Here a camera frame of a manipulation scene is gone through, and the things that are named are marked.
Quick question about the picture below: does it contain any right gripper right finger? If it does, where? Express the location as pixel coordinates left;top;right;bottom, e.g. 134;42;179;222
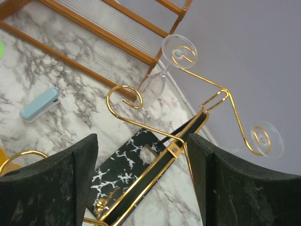
187;134;301;226

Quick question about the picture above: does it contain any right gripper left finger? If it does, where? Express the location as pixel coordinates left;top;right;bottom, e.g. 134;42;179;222
0;134;98;226

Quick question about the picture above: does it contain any orange plastic goblet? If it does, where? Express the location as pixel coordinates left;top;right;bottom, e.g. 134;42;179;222
0;149;21;176

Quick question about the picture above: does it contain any green plastic goblet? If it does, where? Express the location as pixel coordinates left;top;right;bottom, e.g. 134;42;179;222
0;41;5;59

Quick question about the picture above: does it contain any wooden shelf rack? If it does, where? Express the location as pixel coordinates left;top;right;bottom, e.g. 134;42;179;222
0;0;192;88

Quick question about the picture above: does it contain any light blue nail file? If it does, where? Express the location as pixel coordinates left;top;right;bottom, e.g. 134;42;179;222
19;88;60;122

